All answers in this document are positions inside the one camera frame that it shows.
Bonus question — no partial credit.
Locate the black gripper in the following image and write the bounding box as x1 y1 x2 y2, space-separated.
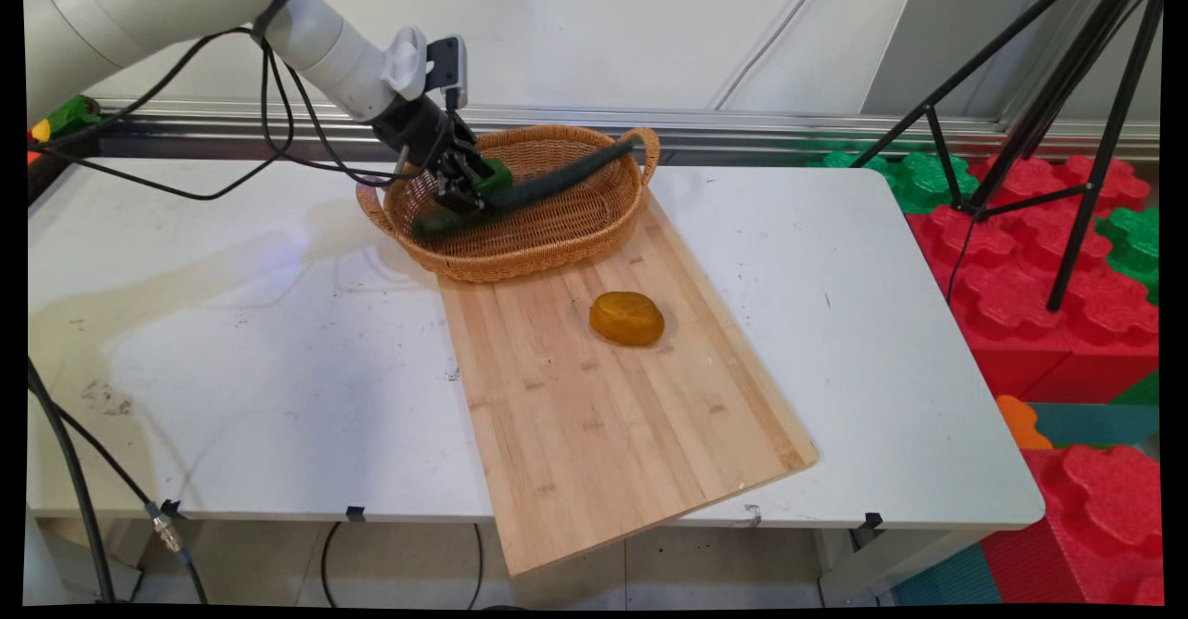
371 95 497 215

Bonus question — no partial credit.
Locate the dark green cucumber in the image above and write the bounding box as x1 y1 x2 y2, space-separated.
411 136 643 239

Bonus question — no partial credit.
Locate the woven wicker basket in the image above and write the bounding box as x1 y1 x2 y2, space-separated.
355 124 661 284

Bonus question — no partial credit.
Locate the brown potato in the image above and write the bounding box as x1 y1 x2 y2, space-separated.
589 290 666 348

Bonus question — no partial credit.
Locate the wooden cutting board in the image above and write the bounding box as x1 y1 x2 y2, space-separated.
436 187 820 576

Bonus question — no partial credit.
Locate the green toy piece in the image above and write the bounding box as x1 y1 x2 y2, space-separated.
46 97 101 137

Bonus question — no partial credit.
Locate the green foam block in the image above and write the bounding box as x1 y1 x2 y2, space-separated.
807 150 980 214
1093 206 1161 306

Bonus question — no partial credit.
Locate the large red foam block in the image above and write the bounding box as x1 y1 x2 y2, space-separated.
905 153 1161 404

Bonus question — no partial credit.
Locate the orange foam block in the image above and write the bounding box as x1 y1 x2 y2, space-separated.
996 394 1055 453

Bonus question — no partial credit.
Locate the black tripod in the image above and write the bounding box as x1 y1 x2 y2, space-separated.
849 0 1166 314

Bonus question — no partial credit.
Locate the teal foam mat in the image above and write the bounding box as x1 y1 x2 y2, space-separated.
1028 402 1161 449

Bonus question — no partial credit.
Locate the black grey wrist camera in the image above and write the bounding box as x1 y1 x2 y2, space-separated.
427 34 468 110

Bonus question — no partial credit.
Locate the white ribbed camera mount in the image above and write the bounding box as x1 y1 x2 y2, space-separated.
385 27 433 100

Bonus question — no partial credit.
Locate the black camera cable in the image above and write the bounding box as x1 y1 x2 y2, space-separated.
263 39 465 184

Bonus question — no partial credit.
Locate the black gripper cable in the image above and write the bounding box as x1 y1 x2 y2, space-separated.
260 44 428 184

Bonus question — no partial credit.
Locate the black arm strap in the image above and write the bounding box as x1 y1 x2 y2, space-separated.
252 0 312 40

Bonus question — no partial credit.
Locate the long black arm cable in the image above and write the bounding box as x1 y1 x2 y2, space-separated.
28 27 298 202

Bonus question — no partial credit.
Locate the aluminium wall rail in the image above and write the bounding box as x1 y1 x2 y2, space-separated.
93 99 1161 163

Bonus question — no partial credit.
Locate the white wall cable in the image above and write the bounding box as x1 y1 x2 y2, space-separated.
713 0 833 111

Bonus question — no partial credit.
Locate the thin black looped cable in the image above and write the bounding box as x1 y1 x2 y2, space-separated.
320 522 485 611

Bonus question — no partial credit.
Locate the black cable with metal connector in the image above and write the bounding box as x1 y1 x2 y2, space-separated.
42 396 210 606

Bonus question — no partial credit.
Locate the thick black cable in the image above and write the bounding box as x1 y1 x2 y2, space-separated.
28 359 118 603

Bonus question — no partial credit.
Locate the thin black tripod cable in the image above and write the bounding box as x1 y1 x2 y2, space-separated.
945 213 977 306

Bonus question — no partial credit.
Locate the white table leg frame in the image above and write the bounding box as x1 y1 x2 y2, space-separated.
817 526 987 603

